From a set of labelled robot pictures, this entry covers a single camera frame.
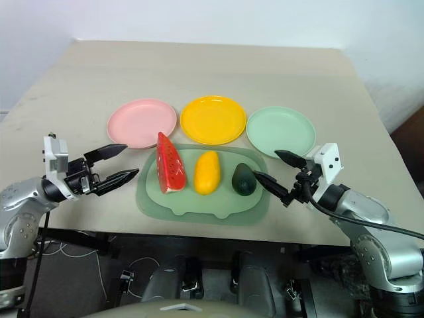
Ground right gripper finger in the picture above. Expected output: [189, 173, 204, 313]
[252, 170, 292, 200]
[274, 149, 307, 170]

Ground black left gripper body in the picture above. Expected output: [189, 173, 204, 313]
[64, 156, 101, 201]

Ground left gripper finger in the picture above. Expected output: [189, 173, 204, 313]
[93, 168, 140, 197]
[83, 143, 129, 166]

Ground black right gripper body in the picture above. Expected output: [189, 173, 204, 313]
[281, 165, 323, 209]

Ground light green round plate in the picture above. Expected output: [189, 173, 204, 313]
[246, 105, 317, 160]

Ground pink round plate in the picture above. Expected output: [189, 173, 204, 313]
[106, 100, 178, 150]

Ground yellow round plate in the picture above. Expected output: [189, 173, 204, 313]
[180, 95, 248, 146]

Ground dark green avocado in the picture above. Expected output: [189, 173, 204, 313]
[231, 162, 257, 197]

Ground red watermelon slice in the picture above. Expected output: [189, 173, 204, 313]
[156, 131, 187, 195]

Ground yellow mango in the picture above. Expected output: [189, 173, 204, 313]
[193, 150, 221, 195]

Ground green translucent tray mat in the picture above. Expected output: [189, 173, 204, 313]
[135, 142, 272, 227]

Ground dark rounded shape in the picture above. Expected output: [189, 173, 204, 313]
[141, 254, 203, 312]
[231, 250, 276, 316]

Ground dark brown furniture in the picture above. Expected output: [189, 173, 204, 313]
[389, 105, 424, 200]

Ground olive curved robot torso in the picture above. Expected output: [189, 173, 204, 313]
[81, 297, 278, 318]

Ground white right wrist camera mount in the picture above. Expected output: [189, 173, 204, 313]
[305, 142, 341, 203]

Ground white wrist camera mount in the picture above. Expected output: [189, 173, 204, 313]
[305, 142, 341, 203]
[42, 132, 71, 182]

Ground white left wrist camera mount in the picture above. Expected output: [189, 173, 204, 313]
[42, 132, 71, 182]

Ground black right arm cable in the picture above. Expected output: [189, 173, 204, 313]
[295, 171, 424, 240]

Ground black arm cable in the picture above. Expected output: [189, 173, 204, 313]
[295, 171, 424, 240]
[23, 209, 51, 318]

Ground black table frame bar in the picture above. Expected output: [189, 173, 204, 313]
[36, 227, 121, 260]

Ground thin white floor cable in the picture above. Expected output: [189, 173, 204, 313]
[44, 240, 160, 296]

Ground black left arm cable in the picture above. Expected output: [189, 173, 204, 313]
[23, 209, 51, 318]

